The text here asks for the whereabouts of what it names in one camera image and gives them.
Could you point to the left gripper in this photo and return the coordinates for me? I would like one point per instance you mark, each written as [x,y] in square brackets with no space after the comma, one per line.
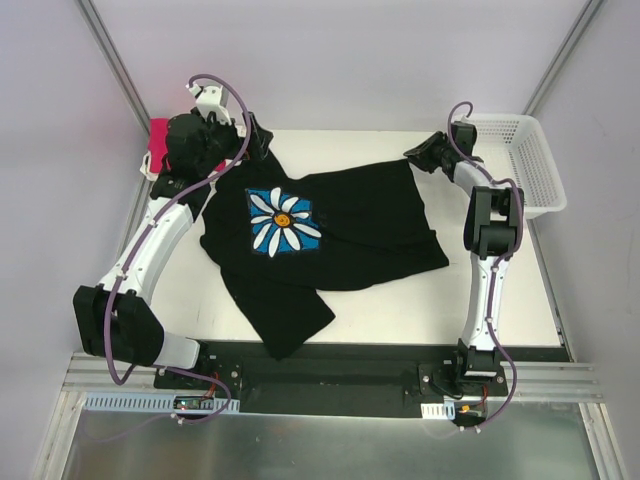
[255,138]

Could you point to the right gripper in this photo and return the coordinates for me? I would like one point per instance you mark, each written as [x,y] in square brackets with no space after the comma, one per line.
[426,154]

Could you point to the black daisy print t-shirt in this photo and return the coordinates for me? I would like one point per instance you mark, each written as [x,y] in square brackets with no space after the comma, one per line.
[280,242]

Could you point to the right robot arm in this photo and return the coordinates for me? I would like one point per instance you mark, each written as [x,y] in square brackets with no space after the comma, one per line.
[492,234]

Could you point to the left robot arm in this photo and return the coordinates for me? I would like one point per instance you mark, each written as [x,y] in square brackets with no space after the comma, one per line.
[114,317]

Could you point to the white plastic basket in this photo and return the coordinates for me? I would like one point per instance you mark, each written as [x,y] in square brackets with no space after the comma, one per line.
[514,146]

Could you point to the pink folded t-shirt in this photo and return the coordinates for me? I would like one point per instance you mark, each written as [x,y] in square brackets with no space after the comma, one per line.
[157,144]

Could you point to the white folded t-shirt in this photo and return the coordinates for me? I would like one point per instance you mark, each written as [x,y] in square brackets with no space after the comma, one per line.
[147,167]

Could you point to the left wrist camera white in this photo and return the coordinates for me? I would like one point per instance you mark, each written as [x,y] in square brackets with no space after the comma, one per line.
[211,103]

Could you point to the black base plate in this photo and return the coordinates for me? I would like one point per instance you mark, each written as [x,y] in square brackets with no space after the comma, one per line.
[344,379]

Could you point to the right white cable duct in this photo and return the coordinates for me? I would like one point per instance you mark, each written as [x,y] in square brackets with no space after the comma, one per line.
[438,411]

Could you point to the white cable duct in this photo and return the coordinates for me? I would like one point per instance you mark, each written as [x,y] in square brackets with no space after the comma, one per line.
[159,403]
[438,411]

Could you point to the left white cable duct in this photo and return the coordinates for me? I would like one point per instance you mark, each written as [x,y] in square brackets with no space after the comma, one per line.
[159,403]

